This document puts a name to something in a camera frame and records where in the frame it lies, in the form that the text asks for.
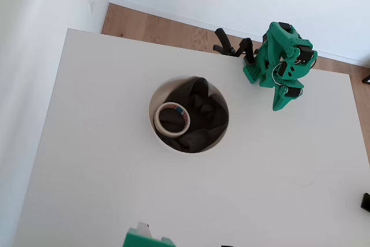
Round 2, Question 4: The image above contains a white tesa tape roll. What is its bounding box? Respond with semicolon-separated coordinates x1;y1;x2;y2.
153;101;191;137

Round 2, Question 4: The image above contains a black table clamp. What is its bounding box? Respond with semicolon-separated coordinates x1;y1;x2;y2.
213;28;236;56
233;38;257;64

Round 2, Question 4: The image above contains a black cloth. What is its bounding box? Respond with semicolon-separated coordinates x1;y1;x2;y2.
157;76;229;153

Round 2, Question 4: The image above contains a white round bowl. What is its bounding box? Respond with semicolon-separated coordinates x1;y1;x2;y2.
148;75;230;155

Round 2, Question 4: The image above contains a white skirting board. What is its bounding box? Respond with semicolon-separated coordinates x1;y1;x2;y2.
106;0;370;67

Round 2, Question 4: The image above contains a green plastic holder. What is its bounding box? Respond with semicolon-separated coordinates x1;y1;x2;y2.
123;227;177;247

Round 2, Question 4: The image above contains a white plastic bracket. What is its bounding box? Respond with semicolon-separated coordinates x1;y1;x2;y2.
135;221;153;238

